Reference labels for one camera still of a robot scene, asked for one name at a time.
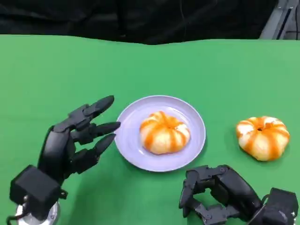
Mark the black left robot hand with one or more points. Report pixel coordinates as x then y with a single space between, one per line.
56 150

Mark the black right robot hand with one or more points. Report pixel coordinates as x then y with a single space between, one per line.
236 189

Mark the orange white toy bread roll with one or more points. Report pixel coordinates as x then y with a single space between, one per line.
262 140
164 136

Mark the lilac plate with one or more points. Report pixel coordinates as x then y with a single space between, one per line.
131 145

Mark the green table cloth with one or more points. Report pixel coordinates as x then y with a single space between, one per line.
70 70

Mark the black backdrop cloth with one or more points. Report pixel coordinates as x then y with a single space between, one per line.
93 18

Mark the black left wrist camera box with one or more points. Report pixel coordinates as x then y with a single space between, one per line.
35 187

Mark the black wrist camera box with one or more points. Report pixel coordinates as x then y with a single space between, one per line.
281 208
35 187

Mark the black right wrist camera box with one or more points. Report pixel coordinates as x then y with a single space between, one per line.
281 208

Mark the grey metal frame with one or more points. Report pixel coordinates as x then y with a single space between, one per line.
274 21

